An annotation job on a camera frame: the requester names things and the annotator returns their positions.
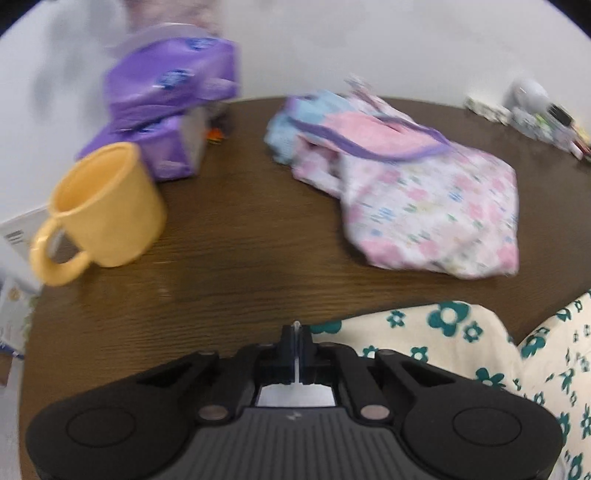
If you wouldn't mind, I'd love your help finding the small orange object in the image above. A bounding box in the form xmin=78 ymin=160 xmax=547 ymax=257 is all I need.
xmin=206 ymin=128 xmax=225 ymax=144

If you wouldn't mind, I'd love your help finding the grey tin box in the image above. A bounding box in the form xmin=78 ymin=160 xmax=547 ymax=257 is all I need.
xmin=511 ymin=107 xmax=572 ymax=145

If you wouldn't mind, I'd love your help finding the pink floral storage bag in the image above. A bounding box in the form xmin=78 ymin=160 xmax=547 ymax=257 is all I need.
xmin=264 ymin=79 xmax=519 ymax=279

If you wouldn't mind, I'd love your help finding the purple tissue pack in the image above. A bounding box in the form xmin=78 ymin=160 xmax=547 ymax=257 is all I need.
xmin=77 ymin=107 xmax=208 ymax=182
xmin=104 ymin=37 xmax=239 ymax=131

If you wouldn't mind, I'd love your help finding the upper purple tissue pack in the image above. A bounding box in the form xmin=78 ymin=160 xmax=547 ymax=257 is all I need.
xmin=104 ymin=37 xmax=239 ymax=131

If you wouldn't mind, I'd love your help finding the yellow mug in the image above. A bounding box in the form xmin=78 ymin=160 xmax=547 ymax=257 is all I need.
xmin=29 ymin=142 xmax=166 ymax=286

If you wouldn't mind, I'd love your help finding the black small device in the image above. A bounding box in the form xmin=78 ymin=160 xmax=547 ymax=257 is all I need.
xmin=547 ymin=103 xmax=573 ymax=128

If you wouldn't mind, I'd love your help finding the lower purple tissue pack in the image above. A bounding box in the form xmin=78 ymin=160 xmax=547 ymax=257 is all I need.
xmin=77 ymin=107 xmax=208 ymax=182

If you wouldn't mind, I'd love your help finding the white paper box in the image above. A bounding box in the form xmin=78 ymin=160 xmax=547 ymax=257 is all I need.
xmin=1 ymin=208 xmax=48 ymax=292

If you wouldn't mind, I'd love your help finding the cream green flower shirt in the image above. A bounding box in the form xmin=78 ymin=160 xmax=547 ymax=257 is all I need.
xmin=311 ymin=294 xmax=591 ymax=479

